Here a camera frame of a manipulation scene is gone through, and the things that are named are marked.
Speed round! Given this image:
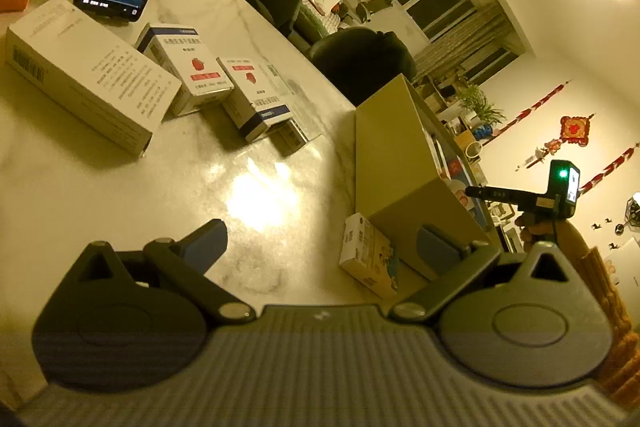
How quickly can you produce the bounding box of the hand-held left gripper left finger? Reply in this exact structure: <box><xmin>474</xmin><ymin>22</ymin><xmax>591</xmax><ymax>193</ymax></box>
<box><xmin>65</xmin><ymin>219</ymin><xmax>256</xmax><ymax>324</ymax></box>

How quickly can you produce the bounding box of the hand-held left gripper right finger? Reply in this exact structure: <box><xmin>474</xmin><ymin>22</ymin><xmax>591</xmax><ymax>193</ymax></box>
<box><xmin>387</xmin><ymin>224</ymin><xmax>581</xmax><ymax>323</ymax></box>

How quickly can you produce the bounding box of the cartoon children print medicine box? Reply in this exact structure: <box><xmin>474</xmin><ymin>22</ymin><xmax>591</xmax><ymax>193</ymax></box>
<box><xmin>338</xmin><ymin>213</ymin><xmax>401</xmax><ymax>299</ymax></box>

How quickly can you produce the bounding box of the beige storage box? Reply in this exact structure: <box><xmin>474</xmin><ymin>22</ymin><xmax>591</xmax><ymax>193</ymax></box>
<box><xmin>354</xmin><ymin>73</ymin><xmax>503</xmax><ymax>283</ymax></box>

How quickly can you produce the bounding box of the white grey-sided medicine box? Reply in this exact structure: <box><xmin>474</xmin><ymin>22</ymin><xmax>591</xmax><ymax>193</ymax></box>
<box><xmin>265</xmin><ymin>77</ymin><xmax>325</xmax><ymax>156</ymax></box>

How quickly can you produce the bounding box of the white strawberry print medicine box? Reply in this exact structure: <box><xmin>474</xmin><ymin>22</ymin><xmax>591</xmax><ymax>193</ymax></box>
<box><xmin>215</xmin><ymin>56</ymin><xmax>292</xmax><ymax>144</ymax></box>
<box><xmin>135</xmin><ymin>23</ymin><xmax>236</xmax><ymax>118</ymax></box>

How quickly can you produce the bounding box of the long plain white medicine box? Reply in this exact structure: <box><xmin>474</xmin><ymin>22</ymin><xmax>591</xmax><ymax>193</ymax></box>
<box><xmin>5</xmin><ymin>0</ymin><xmax>182</xmax><ymax>158</ymax></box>

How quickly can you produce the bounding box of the person's right forearm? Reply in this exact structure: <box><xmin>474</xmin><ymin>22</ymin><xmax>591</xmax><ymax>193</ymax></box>
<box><xmin>580</xmin><ymin>242</ymin><xmax>640</xmax><ymax>388</ymax></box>

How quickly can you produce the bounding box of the marble desktop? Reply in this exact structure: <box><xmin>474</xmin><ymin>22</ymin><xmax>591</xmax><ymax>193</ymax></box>
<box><xmin>0</xmin><ymin>0</ymin><xmax>501</xmax><ymax>408</ymax></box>

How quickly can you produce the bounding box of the person's right hand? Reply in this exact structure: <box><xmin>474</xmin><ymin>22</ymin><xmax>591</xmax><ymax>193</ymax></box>
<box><xmin>515</xmin><ymin>211</ymin><xmax>592</xmax><ymax>259</ymax></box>

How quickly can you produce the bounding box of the potted green plant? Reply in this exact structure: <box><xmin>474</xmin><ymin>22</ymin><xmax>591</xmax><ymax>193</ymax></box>
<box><xmin>456</xmin><ymin>83</ymin><xmax>507</xmax><ymax>130</ymax></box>

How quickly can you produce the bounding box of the patterned curtain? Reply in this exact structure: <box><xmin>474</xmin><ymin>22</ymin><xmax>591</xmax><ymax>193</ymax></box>
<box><xmin>412</xmin><ymin>2</ymin><xmax>526</xmax><ymax>82</ymax></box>

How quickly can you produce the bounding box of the light office chair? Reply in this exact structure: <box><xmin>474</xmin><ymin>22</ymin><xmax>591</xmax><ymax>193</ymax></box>
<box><xmin>350</xmin><ymin>0</ymin><xmax>398</xmax><ymax>25</ymax></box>

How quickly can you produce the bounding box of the grey-green sofa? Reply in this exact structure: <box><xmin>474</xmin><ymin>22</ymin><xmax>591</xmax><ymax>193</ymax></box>
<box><xmin>290</xmin><ymin>0</ymin><xmax>361</xmax><ymax>52</ymax></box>

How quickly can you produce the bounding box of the red knot wall decoration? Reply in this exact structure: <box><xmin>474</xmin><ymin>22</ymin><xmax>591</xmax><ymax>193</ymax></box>
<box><xmin>517</xmin><ymin>113</ymin><xmax>597</xmax><ymax>172</ymax></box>

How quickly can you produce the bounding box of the deer head wall decoration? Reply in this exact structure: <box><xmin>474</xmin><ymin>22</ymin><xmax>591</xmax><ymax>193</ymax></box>
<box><xmin>625</xmin><ymin>191</ymin><xmax>640</xmax><ymax>239</ymax></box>

